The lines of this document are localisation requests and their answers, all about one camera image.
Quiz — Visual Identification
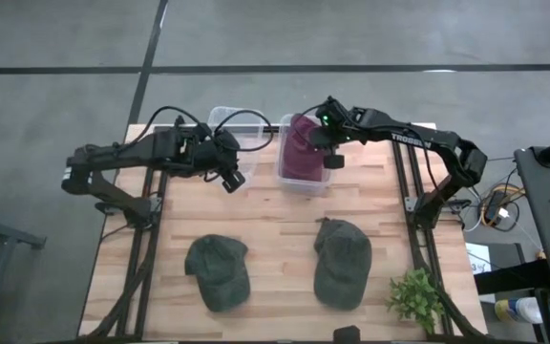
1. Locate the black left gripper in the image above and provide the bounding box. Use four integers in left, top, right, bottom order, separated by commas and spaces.
193, 126, 246, 194

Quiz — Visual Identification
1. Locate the clear plastic bin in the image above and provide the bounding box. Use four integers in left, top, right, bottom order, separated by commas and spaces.
277, 112, 334, 196
206, 105, 269, 181

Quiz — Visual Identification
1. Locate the dark green baseball cap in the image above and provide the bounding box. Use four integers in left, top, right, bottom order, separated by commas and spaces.
183, 233, 251, 312
312, 218, 373, 311

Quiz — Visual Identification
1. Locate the small green artificial plant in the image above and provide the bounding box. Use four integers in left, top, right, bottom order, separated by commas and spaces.
385, 267, 446, 335

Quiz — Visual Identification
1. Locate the white paper sheet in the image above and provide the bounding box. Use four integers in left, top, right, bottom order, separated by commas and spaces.
465, 241, 494, 276

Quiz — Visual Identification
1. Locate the black rounded object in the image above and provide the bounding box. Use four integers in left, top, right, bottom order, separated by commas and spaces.
331, 325, 362, 344

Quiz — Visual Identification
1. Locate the black flat bar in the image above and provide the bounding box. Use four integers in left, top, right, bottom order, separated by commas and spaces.
473, 260, 550, 295

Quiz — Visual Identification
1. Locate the dark grey metal stand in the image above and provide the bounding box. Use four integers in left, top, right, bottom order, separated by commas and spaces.
0, 188, 47, 344

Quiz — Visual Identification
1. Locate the white bottle with yellow cap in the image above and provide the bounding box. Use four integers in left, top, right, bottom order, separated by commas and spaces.
494, 295, 543, 325

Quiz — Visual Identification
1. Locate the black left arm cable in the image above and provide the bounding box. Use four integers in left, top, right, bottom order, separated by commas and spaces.
121, 105, 275, 154

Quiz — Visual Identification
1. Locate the black aluminium table frame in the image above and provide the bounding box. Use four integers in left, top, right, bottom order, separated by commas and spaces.
81, 114, 484, 343

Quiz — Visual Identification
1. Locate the yellow cable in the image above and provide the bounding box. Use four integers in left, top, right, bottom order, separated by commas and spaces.
477, 187, 527, 229

